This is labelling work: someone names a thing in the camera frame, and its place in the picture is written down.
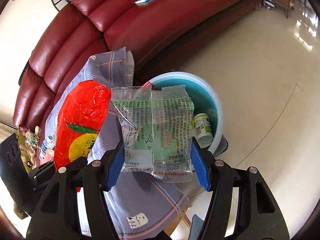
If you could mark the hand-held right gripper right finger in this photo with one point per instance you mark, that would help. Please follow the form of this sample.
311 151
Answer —
201 170

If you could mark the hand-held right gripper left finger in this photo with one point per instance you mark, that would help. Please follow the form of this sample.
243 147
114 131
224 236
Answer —
113 170

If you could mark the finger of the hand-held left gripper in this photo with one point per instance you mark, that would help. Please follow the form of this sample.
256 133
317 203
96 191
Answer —
42 173

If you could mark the pink paper cup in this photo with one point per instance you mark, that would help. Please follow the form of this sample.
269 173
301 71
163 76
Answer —
47 157

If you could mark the clear water bottle blue label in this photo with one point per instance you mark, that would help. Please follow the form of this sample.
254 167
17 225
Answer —
48 143

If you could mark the white and green bottle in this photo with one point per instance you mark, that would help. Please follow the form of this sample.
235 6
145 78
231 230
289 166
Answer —
202 127

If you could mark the clear green snack wrapper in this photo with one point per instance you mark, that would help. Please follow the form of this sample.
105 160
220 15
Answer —
150 130

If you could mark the red snack bag orange print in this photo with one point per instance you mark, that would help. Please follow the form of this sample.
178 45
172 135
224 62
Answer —
80 105

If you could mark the teal plastic bucket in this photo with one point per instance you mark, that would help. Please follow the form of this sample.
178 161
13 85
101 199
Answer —
200 95

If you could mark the beige plush rabbit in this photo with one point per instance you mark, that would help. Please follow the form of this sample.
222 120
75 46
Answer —
30 155

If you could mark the glitter pouch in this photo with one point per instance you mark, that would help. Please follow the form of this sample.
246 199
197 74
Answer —
32 140

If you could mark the green plush toy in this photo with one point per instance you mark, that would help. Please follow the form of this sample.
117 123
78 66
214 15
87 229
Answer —
21 135

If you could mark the grey plaid cloth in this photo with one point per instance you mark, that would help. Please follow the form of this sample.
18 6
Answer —
140 205

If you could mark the red leather sofa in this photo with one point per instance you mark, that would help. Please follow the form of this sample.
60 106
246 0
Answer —
100 12

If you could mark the blue and white ball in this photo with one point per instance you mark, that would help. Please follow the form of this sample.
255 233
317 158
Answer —
268 3

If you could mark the wooden table frame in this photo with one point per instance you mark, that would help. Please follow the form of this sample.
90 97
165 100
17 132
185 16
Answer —
186 220

